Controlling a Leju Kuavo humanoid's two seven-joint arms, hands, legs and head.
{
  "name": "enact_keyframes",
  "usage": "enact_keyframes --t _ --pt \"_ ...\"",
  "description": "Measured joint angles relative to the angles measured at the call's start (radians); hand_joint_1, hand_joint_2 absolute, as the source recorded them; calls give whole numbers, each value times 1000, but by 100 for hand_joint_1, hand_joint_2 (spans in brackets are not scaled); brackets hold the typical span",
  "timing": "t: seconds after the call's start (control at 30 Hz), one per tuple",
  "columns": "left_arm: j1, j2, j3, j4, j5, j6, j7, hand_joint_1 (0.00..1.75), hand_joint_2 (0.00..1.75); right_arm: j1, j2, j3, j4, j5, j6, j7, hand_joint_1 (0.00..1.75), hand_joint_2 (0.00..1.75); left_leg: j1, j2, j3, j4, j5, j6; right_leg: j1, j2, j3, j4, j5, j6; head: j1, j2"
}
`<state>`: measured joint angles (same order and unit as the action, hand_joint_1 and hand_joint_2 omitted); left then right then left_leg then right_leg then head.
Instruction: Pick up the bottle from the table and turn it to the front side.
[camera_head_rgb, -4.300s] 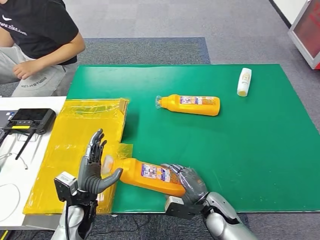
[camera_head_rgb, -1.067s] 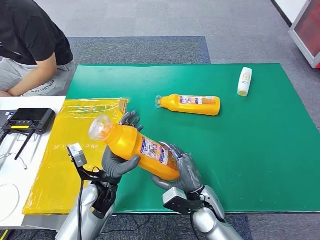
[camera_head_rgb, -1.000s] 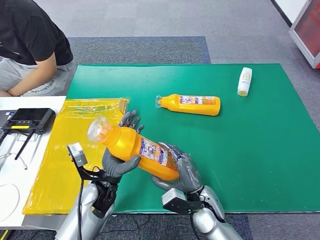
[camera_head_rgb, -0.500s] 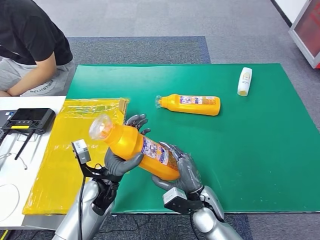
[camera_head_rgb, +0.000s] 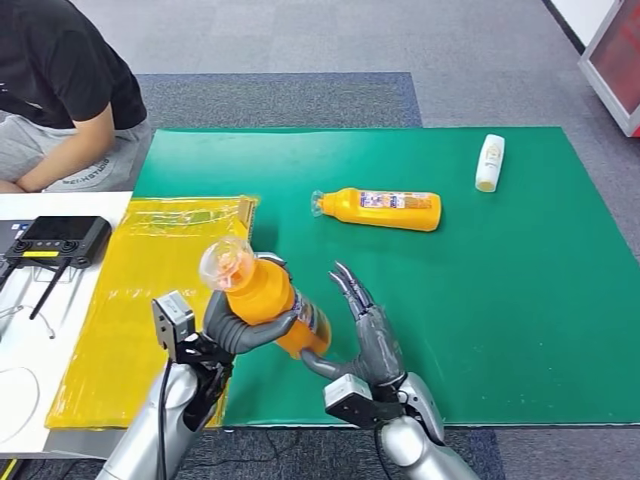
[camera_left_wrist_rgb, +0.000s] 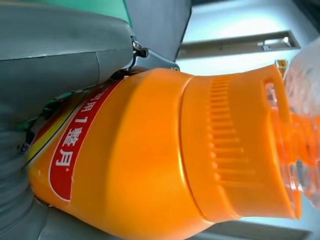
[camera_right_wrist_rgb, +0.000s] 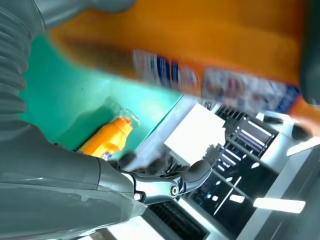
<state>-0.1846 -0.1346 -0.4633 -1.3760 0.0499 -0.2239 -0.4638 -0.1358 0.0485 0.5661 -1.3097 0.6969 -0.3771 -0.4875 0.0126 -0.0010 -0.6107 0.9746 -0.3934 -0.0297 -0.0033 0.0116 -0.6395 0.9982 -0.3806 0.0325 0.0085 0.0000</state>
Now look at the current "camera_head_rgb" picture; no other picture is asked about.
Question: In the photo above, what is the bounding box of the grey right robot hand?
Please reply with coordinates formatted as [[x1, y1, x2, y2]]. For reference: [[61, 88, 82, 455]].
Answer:
[[300, 260, 407, 392]]

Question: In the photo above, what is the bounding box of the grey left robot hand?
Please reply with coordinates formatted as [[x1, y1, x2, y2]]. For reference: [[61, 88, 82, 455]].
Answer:
[[202, 251, 298, 364]]

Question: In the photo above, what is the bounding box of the orange bottle with clear cap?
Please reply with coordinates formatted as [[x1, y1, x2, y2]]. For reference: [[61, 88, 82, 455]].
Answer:
[[310, 187, 443, 233], [198, 235, 333, 361]]

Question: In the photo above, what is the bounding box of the small white bottle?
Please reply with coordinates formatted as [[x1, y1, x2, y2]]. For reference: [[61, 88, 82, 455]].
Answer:
[[475, 133, 506, 194]]

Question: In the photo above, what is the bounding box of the yellow plastic-wrapped flat box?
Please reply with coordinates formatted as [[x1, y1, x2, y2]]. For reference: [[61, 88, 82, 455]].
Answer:
[[45, 195, 260, 432]]

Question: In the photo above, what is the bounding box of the green table mat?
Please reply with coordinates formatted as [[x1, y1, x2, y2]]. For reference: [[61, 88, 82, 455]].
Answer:
[[134, 127, 640, 427]]

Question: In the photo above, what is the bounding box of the black controller antenna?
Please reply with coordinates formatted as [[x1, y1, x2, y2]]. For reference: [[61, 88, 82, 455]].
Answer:
[[0, 259, 20, 294], [29, 258, 72, 321]]

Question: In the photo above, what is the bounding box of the black remote controller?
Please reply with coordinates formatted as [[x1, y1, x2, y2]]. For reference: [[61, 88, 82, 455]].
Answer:
[[4, 215, 112, 270]]

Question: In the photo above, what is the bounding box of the dark laptop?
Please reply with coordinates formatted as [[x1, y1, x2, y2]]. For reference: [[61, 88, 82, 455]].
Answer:
[[0, 220, 34, 257]]

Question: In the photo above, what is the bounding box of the person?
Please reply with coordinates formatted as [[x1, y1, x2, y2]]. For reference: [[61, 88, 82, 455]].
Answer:
[[0, 0, 152, 195]]

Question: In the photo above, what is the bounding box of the white red cabinet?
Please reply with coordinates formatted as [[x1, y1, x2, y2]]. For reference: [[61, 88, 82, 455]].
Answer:
[[578, 0, 640, 138]]

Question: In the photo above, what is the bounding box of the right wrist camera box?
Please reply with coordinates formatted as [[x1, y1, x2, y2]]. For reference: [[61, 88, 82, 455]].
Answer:
[[323, 374, 402, 429]]

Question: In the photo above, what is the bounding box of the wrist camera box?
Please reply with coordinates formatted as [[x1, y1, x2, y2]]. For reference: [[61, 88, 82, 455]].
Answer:
[[323, 374, 402, 429], [152, 290, 196, 362]]

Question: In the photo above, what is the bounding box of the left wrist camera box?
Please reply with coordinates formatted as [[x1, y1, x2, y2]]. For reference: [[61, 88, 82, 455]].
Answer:
[[152, 290, 196, 362]]

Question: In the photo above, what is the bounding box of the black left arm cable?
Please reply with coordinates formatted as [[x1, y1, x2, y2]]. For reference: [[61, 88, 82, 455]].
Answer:
[[156, 360, 174, 480]]

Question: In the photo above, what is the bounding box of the thin white cable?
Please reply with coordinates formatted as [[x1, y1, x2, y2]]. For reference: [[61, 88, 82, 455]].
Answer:
[[0, 303, 56, 340], [0, 366, 41, 444]]

